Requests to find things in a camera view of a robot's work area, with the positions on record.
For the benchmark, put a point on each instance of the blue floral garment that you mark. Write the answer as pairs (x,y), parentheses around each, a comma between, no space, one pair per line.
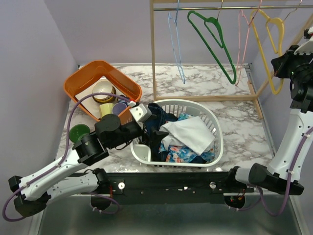
(188,141)

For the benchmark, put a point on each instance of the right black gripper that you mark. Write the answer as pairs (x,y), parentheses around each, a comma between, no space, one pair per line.
(280,63)

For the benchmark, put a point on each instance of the white square plate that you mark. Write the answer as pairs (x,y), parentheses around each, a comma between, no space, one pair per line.
(90,104)

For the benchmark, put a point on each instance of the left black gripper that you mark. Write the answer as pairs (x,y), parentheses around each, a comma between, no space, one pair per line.
(156,136)

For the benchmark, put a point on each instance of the black mounting base bar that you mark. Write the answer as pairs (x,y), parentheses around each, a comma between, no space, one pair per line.
(169,187)

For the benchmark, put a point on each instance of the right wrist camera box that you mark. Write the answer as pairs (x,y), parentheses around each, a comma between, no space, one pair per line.
(307,47)

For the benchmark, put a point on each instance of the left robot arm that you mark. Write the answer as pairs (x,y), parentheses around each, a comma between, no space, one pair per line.
(32,193)

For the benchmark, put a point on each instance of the yellow cup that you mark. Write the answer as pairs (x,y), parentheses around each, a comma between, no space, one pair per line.
(105,109)

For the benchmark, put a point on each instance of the patterned ceramic bowl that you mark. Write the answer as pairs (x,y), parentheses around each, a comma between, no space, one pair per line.
(104,86)

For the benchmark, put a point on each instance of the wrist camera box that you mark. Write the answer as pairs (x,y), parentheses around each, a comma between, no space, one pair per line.
(307,47)
(140,112)

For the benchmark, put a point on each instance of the light grey cloth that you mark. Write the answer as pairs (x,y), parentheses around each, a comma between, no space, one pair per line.
(190,132)

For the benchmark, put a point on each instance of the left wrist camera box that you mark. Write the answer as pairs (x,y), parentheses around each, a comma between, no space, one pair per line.
(140,112)

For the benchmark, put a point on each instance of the purple cup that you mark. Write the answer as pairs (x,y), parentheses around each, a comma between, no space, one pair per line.
(118,108)

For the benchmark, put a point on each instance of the light blue wire hanger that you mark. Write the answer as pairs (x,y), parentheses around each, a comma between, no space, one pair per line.
(175,43)

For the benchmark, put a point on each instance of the green floral mug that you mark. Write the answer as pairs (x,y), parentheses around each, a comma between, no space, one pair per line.
(77,132)

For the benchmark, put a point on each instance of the orange plastic bin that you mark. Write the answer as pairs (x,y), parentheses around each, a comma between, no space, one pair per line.
(91,73)

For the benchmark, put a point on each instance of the pink wire hanger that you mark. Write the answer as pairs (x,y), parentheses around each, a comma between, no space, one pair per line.
(242,52)

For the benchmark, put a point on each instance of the blue denim shorts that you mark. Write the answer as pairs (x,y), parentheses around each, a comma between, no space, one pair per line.
(159,115)

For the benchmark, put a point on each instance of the yellow plastic hanger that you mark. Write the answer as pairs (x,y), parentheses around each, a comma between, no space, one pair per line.
(277,47)

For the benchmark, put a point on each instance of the white plastic laundry basket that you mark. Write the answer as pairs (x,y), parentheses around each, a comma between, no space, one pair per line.
(143,153)

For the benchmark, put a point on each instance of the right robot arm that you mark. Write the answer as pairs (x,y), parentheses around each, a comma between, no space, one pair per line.
(283,173)

